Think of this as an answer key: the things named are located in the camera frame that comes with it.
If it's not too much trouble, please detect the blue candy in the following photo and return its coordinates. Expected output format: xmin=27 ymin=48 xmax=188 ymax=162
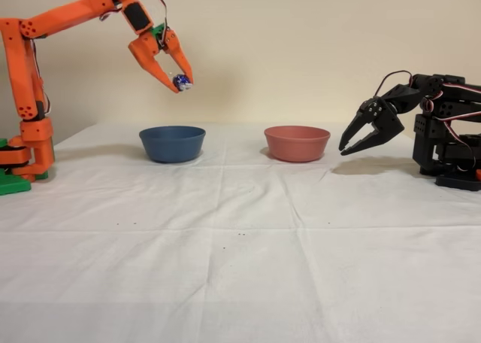
xmin=171 ymin=73 xmax=194 ymax=93

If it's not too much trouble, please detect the pink bowl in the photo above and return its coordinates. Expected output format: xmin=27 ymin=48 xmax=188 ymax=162
xmin=263 ymin=125 xmax=331 ymax=163

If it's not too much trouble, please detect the blue bowl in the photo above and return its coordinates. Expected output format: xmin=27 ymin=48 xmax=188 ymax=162
xmin=138 ymin=125 xmax=207 ymax=164

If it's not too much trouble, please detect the white tablecloth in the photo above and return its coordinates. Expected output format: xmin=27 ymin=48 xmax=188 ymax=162
xmin=0 ymin=123 xmax=481 ymax=343

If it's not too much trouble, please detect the orange arm servo cable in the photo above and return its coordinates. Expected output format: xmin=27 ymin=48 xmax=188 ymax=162
xmin=131 ymin=0 xmax=169 ymax=45

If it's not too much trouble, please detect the black arm servo cable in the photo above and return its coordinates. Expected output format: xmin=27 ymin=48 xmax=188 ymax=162
xmin=374 ymin=70 xmax=414 ymax=99

